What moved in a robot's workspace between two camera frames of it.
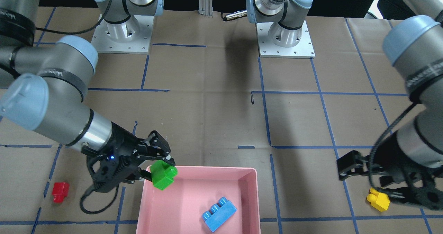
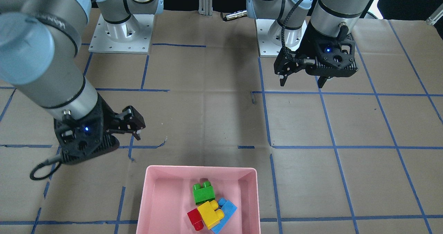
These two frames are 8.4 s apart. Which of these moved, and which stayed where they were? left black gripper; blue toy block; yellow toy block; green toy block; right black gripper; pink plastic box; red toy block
Moved: red toy block; right black gripper; yellow toy block; left black gripper; green toy block
Stayed: blue toy block; pink plastic box
